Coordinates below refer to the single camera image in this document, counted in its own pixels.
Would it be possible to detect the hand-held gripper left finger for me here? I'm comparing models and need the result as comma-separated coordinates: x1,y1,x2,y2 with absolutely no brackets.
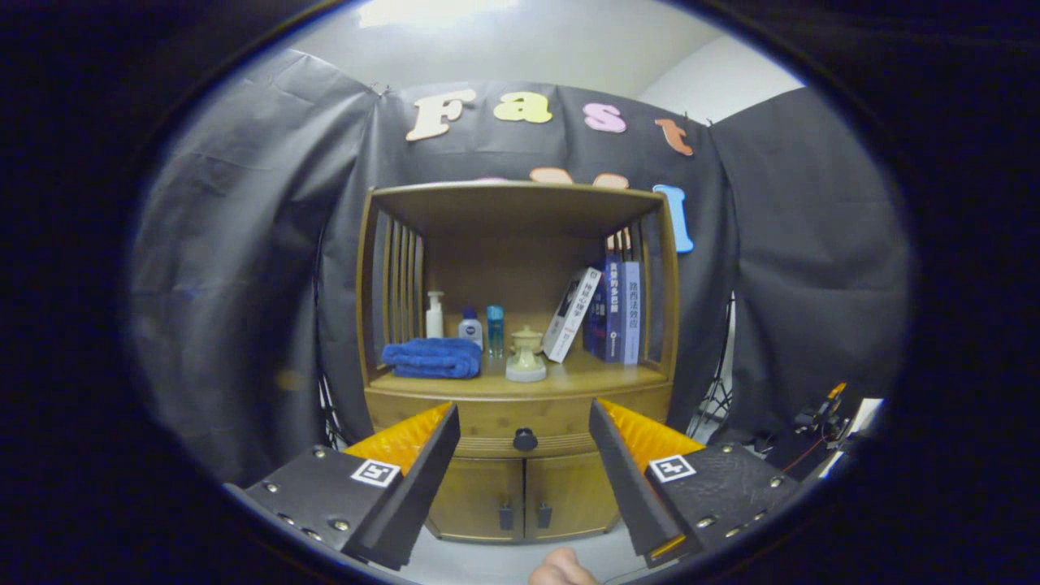
223,402,462,571

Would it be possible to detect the wooden cabinet door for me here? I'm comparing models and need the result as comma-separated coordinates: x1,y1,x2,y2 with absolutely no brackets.
424,457,527,543
524,451,622,539

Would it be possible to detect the dark blue book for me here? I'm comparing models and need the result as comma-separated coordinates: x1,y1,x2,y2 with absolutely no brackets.
583,253,623,362

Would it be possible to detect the white book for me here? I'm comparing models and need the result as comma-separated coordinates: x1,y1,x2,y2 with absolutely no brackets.
543,267,603,364

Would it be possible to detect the wooden countertop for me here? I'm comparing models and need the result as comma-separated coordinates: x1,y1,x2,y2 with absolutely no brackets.
367,349,671,401

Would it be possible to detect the wooden cabinet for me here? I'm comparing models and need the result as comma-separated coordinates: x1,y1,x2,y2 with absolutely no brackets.
356,180,682,544

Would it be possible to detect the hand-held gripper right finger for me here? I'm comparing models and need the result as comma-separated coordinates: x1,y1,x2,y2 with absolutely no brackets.
588,397,809,568

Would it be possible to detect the folded blue towel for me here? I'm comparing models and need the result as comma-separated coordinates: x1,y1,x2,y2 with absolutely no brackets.
381,337,483,380

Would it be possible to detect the black device with orange tip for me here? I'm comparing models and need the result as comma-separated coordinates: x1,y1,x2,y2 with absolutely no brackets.
792,382,850,436

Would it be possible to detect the white board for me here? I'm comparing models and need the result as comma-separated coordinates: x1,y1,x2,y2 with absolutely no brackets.
812,396,882,480

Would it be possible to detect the pale green ceramic ornament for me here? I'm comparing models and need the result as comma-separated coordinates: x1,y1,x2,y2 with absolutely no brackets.
505,345,548,384

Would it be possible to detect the black backdrop cloth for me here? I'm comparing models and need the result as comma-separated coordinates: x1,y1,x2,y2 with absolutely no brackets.
130,47,911,488

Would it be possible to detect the black light stand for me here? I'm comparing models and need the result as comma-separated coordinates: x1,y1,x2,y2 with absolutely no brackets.
687,297,736,440
317,370,342,448

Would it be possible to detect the wooden drawer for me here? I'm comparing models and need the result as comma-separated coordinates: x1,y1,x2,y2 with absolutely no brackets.
366,383,674,458

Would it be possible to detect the light blue book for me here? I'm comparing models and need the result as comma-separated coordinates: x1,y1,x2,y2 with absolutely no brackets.
619,260,643,366

